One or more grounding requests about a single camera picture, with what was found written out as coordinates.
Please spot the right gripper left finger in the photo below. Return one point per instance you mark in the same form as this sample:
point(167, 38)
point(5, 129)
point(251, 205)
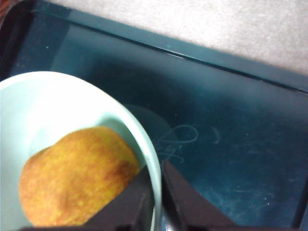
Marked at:
point(130, 207)

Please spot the brown wicker basket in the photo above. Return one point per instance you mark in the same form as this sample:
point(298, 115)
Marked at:
point(2, 6)

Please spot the teal ribbed bowl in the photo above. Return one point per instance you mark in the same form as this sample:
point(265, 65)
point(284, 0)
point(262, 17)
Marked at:
point(48, 108)

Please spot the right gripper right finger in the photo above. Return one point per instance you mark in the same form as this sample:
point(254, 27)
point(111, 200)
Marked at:
point(187, 207)

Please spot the dark rectangular tray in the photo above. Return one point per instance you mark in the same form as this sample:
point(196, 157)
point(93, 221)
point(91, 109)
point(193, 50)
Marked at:
point(216, 120)

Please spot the brown kiwi fruit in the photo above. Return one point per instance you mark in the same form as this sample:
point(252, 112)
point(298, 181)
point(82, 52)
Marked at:
point(77, 175)

